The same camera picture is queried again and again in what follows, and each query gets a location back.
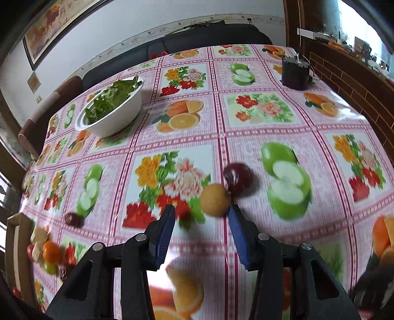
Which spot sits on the small wall plaque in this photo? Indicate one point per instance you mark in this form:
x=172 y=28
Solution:
x=33 y=82

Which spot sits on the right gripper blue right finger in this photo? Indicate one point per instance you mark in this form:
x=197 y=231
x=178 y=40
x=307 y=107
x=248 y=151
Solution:
x=244 y=234

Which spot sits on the framed horse painting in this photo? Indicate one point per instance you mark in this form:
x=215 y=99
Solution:
x=58 y=19

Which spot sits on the dark plum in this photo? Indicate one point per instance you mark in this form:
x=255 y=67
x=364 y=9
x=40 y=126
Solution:
x=239 y=178

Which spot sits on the brown longan fruit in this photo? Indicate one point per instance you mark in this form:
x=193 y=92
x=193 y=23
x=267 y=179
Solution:
x=215 y=200

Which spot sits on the red item on sofa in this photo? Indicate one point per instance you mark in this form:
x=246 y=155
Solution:
x=157 y=55

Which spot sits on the black leather sofa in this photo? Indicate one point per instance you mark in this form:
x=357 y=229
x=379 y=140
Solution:
x=204 y=35

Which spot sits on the dark red jujube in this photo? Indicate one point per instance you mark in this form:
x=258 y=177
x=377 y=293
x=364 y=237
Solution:
x=73 y=220
x=65 y=270

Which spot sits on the fruit print pink tablecloth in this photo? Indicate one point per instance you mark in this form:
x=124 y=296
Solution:
x=320 y=175

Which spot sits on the green lettuce leaves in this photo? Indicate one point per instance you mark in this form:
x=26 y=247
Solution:
x=111 y=98

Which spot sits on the orange mandarin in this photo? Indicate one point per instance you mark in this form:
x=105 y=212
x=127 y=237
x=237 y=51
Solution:
x=52 y=253

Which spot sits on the green grape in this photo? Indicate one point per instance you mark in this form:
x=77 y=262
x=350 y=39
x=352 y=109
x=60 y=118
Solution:
x=50 y=268

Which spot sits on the red black device right edge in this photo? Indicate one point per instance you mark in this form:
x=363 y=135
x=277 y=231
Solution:
x=374 y=292

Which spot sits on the white bowl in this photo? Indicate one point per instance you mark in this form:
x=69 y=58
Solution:
x=115 y=121

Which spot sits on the cream cake cube front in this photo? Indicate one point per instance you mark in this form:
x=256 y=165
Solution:
x=37 y=252

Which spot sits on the black cup on table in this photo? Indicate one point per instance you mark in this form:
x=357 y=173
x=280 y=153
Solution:
x=295 y=73

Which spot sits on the wooden sideboard with clutter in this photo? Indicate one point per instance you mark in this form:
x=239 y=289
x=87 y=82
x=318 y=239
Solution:
x=360 y=86

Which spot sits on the red cherry tomato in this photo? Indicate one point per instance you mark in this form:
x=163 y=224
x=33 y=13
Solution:
x=30 y=248

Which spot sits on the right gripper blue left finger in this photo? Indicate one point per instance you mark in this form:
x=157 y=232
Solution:
x=159 y=234

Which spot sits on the brown armchair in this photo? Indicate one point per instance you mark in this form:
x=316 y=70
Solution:
x=33 y=134

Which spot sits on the cardboard tray box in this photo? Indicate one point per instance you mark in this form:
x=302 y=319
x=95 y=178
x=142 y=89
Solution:
x=17 y=263

